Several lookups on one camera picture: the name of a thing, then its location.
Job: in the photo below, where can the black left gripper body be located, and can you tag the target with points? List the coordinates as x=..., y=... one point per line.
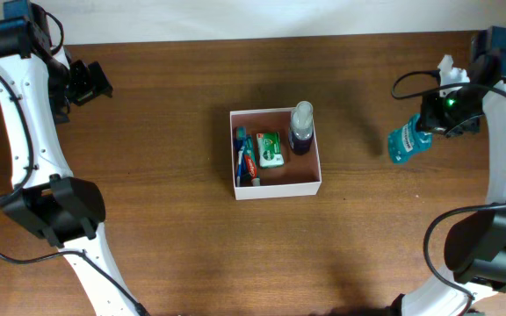
x=78, y=87

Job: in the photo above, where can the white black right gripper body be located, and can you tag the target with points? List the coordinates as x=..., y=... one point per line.
x=457, y=115

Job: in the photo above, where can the blue mouthwash bottle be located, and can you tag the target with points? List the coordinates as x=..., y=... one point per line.
x=407, y=141

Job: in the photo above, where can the purple foam soap bottle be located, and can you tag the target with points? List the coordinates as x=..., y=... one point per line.
x=301, y=130

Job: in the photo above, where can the blue white toothbrush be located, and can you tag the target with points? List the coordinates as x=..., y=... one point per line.
x=241, y=134

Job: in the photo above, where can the red green toothpaste tube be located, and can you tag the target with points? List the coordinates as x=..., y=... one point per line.
x=250, y=161

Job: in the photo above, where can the green soap bar pack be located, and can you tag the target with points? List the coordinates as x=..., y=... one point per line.
x=268, y=145

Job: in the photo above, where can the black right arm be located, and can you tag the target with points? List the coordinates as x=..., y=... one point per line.
x=475, y=247

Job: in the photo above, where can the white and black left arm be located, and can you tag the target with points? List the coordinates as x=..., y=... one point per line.
x=39, y=81

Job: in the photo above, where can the pink white open box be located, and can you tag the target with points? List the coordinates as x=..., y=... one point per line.
x=301, y=175

